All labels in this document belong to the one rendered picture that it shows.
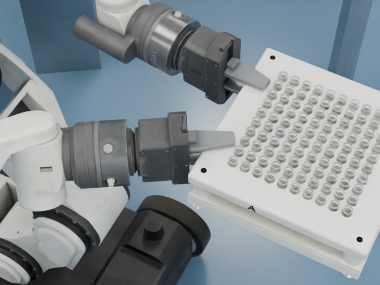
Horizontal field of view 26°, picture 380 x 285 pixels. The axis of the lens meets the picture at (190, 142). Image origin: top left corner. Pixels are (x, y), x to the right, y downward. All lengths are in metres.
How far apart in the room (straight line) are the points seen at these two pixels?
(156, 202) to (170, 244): 0.13
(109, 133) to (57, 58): 1.47
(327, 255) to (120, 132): 0.30
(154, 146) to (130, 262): 0.95
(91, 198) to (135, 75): 1.04
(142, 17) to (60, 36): 1.27
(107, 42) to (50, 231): 0.47
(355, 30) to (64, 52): 0.85
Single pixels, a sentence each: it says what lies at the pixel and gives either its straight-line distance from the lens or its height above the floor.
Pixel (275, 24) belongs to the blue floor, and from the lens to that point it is 2.68.
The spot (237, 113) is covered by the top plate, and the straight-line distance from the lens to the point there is 1.11.
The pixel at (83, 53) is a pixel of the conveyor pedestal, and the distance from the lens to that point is 2.50.
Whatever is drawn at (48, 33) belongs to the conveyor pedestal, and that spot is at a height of 0.18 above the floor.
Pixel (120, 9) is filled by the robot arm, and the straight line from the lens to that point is 1.20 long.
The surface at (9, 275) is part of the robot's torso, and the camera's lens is 1.89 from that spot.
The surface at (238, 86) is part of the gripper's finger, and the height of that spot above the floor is 1.04.
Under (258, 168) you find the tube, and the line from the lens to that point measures 1.06.
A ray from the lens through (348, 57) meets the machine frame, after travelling 2.35.
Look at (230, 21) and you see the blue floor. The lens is 2.68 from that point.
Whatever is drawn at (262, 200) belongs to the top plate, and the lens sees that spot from 1.04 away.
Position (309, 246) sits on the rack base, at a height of 1.01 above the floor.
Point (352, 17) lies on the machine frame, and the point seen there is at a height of 0.36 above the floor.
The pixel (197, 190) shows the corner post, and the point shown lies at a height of 1.03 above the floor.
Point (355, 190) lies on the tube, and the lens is 1.05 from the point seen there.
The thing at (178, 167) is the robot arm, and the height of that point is 1.05.
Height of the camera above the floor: 1.95
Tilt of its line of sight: 55 degrees down
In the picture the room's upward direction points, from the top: straight up
